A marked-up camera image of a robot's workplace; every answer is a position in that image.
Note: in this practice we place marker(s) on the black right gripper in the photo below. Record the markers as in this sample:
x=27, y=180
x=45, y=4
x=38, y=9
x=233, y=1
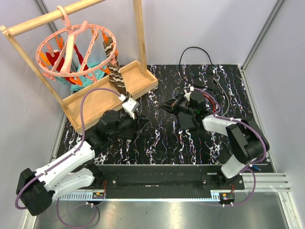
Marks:
x=172, y=105

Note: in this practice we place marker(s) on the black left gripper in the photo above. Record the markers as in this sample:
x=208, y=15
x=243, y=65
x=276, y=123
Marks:
x=137, y=120

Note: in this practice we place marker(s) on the black power adapter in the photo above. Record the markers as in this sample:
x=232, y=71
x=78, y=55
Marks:
x=127, y=134

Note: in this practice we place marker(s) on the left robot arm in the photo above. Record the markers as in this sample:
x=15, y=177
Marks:
x=38, y=189

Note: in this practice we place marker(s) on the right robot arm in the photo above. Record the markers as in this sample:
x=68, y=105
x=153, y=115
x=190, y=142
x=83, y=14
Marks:
x=248, y=144

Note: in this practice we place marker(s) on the black marble pattern mat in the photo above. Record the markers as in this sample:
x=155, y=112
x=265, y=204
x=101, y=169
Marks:
x=162, y=141

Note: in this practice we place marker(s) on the wooden drying rack stand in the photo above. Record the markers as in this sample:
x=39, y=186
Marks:
x=84, y=105

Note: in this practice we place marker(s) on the brown striped sock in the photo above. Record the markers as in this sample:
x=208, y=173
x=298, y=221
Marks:
x=115, y=76

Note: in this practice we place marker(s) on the red sock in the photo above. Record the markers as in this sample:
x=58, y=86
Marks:
x=61, y=66

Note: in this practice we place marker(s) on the pink round clip hanger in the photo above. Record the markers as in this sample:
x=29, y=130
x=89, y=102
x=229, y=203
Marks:
x=64, y=40

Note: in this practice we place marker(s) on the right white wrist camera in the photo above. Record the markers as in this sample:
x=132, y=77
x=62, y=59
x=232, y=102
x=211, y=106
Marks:
x=187, y=92

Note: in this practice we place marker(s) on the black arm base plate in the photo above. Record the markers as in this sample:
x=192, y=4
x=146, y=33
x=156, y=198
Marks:
x=157, y=186

